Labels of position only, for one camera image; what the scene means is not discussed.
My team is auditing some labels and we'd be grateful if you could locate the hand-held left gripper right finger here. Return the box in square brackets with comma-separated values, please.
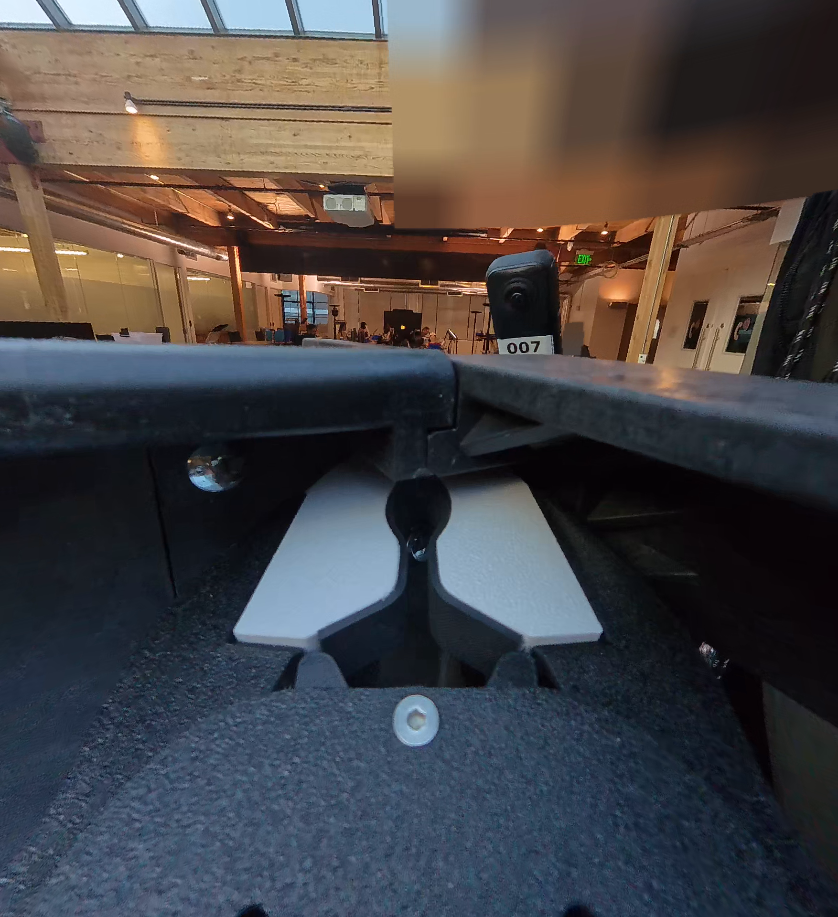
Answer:
[425, 474, 604, 683]

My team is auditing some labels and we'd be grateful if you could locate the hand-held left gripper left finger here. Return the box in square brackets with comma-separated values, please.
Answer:
[233, 464, 414, 685]

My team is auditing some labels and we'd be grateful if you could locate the wooden desk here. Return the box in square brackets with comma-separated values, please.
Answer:
[762, 679, 838, 911]

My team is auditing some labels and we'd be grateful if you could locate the wooden support column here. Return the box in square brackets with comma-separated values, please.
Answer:
[6, 163, 70, 321]
[227, 245, 249, 342]
[625, 213, 680, 364]

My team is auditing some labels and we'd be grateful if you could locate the black textured storage case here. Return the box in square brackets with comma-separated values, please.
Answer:
[0, 338, 838, 917]

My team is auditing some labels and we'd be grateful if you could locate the glass office partition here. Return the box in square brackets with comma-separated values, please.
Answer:
[0, 222, 199, 342]

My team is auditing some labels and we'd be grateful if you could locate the glass skylight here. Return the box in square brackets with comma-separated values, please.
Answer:
[0, 0, 388, 37]

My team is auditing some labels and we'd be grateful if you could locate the black round speaker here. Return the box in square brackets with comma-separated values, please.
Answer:
[0, 115, 42, 167]

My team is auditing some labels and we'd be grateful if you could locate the silver ventilation duct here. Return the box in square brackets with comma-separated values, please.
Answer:
[0, 160, 228, 263]

